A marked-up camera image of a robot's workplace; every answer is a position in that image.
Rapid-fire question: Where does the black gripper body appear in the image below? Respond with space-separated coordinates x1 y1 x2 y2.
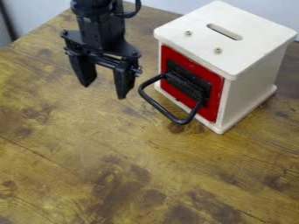
61 12 145 78

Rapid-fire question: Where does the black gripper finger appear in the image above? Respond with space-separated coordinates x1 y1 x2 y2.
70 56 98 88
114 68 137 100

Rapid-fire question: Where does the black drawer handle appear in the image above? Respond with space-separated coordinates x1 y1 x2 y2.
138 59 211 125

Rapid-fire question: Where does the red drawer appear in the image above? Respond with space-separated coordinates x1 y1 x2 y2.
161 45 225 123

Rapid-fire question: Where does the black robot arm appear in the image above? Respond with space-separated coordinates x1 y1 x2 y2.
61 0 143 99

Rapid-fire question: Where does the white wooden cabinet box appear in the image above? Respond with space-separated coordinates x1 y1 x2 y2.
154 1 297 134

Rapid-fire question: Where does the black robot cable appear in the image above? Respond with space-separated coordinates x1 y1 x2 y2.
115 0 143 19

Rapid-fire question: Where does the dark vertical post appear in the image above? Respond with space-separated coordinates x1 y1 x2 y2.
0 0 18 41

